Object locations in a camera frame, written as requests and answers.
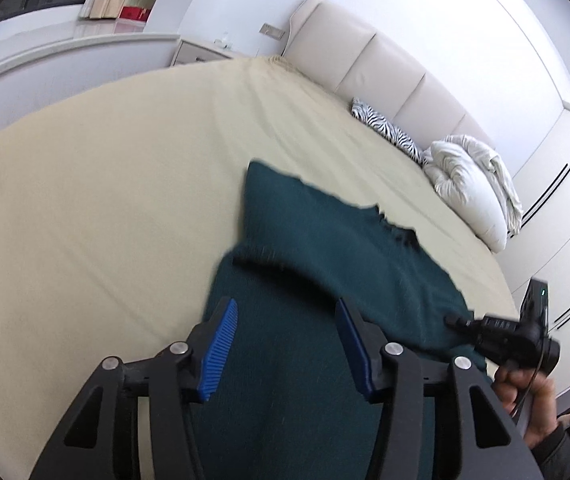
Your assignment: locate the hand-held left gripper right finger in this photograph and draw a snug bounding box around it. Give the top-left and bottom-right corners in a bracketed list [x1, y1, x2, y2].
[335, 298, 546, 480]

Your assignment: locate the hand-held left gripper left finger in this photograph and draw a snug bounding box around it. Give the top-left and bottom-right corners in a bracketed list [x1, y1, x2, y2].
[30, 297, 239, 480]

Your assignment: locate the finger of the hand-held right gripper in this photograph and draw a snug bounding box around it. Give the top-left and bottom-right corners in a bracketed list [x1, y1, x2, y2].
[444, 313, 486, 341]

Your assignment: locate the dark green knit sweater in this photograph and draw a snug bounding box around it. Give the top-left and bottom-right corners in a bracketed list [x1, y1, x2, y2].
[187, 160, 491, 480]

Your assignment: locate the person's right forearm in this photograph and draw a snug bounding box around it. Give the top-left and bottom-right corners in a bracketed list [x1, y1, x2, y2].
[530, 422, 570, 480]

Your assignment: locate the person's right hand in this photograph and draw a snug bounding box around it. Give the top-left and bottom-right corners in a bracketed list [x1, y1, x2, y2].
[494, 364, 562, 448]

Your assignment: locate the white wardrobe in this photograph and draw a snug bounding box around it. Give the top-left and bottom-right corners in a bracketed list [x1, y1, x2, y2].
[498, 100, 570, 411]

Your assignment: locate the white folded duvet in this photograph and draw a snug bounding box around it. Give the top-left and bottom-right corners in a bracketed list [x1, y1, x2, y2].
[422, 135, 523, 252]

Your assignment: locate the bed with beige sheet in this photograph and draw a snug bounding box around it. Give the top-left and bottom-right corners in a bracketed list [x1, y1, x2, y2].
[0, 55, 516, 480]

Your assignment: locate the zebra print pillow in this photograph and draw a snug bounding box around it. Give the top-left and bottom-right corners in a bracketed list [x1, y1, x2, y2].
[351, 98, 425, 163]

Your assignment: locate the cream padded headboard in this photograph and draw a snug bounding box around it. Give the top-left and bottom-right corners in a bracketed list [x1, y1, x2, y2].
[282, 0, 496, 151]

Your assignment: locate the white nightstand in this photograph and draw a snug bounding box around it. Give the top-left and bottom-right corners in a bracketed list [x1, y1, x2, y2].
[170, 39, 246, 67]

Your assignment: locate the white window ledge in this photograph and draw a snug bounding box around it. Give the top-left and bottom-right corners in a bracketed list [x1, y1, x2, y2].
[0, 4, 182, 111]

